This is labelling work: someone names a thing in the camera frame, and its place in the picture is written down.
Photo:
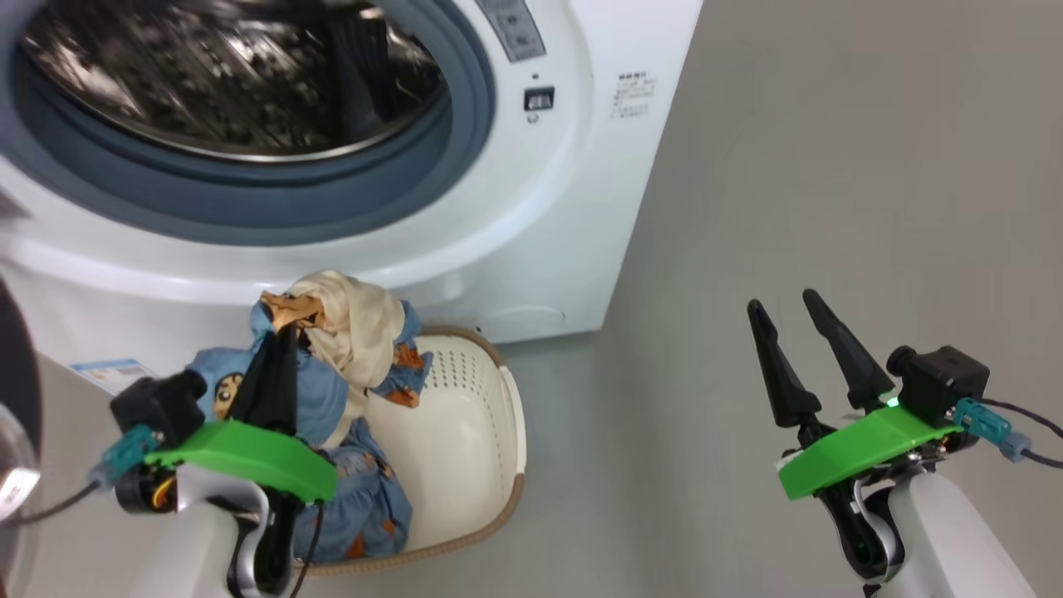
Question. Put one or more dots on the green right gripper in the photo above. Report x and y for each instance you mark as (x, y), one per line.
(864, 448)

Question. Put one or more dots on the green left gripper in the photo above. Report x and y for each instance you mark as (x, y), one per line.
(241, 453)

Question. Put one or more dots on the cream cloth garment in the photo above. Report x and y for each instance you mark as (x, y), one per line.
(357, 324)

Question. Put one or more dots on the blue patterned garment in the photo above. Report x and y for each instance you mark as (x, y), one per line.
(365, 507)

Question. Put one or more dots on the black glass washing machine door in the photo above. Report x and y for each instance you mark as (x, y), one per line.
(17, 399)

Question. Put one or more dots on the cream perforated laundry basket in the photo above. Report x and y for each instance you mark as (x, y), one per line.
(448, 448)

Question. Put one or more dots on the grey rubber door gasket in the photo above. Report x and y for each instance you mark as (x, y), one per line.
(249, 187)

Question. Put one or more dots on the white front-load washing machine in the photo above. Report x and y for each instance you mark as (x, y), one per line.
(515, 208)

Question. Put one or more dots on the steel washing machine drum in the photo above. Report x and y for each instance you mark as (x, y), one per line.
(216, 75)

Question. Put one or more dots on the blue energy label sticker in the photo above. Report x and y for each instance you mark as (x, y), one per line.
(112, 375)

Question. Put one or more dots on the round drain filter cover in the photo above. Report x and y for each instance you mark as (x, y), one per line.
(523, 317)

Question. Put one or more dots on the grey control panel strip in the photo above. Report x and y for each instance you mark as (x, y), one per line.
(515, 29)

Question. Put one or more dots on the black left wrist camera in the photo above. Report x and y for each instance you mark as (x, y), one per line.
(158, 403)

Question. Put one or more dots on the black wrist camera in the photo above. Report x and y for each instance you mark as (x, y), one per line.
(158, 403)
(942, 382)

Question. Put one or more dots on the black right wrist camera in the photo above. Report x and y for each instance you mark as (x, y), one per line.
(942, 382)

